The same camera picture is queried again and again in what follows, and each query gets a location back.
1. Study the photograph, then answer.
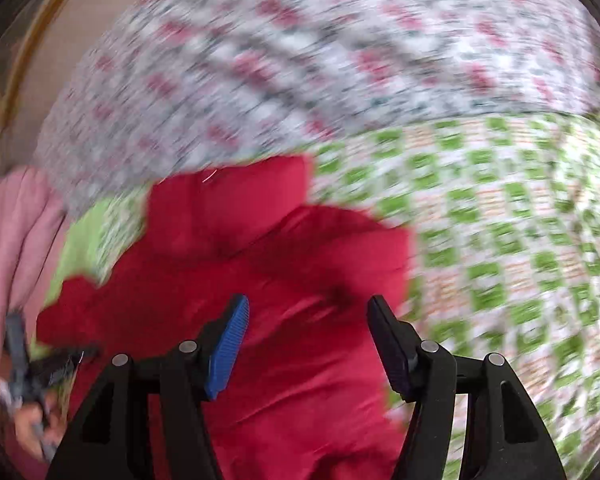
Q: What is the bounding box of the red padded jacket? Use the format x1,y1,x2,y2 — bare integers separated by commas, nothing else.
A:
36,156,410,479

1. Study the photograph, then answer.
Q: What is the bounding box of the gold picture frame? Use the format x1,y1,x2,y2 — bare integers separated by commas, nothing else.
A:
0,0,97,131

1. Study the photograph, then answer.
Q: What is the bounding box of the floral white pink quilt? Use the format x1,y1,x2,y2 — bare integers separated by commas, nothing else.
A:
34,0,600,214

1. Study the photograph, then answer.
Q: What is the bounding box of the person's left hand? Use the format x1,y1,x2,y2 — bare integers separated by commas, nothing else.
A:
12,391,67,460

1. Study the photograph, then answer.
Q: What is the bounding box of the green checkered bed sheet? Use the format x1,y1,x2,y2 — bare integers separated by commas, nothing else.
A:
43,114,600,479

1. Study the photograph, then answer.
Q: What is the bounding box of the pink blanket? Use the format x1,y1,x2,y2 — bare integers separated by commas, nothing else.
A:
0,166,69,363

